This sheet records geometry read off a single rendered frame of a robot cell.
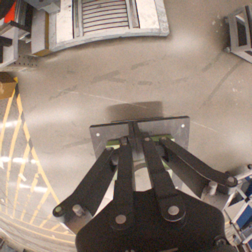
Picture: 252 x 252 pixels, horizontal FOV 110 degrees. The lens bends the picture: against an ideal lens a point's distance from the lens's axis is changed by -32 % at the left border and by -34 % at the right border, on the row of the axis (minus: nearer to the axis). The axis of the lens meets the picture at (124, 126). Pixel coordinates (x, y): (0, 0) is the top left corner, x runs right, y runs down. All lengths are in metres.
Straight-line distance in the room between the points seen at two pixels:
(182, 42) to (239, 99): 0.72
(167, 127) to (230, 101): 0.76
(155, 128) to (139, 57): 0.49
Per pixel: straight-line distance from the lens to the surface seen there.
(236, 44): 1.13
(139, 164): 0.61
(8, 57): 0.69
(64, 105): 1.00
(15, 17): 1.08
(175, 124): 0.65
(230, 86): 1.23
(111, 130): 0.62
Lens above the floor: 0.88
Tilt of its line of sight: 71 degrees down
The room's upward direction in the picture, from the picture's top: 177 degrees counter-clockwise
